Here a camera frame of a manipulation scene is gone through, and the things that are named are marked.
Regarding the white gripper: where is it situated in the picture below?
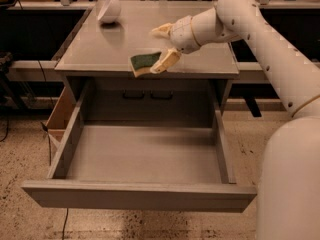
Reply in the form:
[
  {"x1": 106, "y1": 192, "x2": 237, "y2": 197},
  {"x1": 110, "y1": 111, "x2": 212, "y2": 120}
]
[{"x1": 150, "y1": 15, "x2": 201, "y2": 74}]

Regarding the green and yellow sponge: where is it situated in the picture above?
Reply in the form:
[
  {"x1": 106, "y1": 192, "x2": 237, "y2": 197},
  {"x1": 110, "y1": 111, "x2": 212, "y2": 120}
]
[{"x1": 130, "y1": 52, "x2": 161, "y2": 77}]

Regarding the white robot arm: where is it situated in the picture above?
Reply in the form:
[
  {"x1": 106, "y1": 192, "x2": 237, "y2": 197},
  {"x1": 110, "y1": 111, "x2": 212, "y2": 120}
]
[{"x1": 151, "y1": 0, "x2": 320, "y2": 240}]

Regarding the grey cabinet with counter top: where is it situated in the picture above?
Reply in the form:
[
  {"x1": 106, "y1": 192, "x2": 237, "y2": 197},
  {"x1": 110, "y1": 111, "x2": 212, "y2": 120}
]
[{"x1": 56, "y1": 1, "x2": 239, "y2": 128}]

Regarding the open grey top drawer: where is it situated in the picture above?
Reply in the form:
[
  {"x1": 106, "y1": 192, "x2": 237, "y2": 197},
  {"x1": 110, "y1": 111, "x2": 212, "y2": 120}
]
[{"x1": 21, "y1": 80, "x2": 258, "y2": 214}]

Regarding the white bowl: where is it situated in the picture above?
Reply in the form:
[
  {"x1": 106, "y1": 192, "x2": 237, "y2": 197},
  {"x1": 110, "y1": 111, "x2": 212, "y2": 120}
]
[{"x1": 97, "y1": 0, "x2": 121, "y2": 24}]

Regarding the right black cabinet door handle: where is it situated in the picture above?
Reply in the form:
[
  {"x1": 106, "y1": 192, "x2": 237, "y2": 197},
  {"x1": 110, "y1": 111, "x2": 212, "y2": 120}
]
[{"x1": 150, "y1": 90, "x2": 173, "y2": 100}]

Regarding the black cabinet door handle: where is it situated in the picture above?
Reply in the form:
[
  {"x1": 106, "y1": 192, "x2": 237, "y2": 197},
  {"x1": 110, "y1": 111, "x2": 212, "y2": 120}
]
[
  {"x1": 150, "y1": 90, "x2": 173, "y2": 100},
  {"x1": 122, "y1": 90, "x2": 145, "y2": 100}
]

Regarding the left black cabinet door handle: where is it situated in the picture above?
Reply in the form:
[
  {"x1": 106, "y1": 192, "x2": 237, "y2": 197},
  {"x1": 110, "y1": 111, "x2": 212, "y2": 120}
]
[{"x1": 122, "y1": 90, "x2": 145, "y2": 100}]

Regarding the black cable on floor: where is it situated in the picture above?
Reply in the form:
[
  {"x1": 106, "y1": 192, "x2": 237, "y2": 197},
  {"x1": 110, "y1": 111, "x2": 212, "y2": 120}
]
[{"x1": 40, "y1": 121, "x2": 70, "y2": 240}]

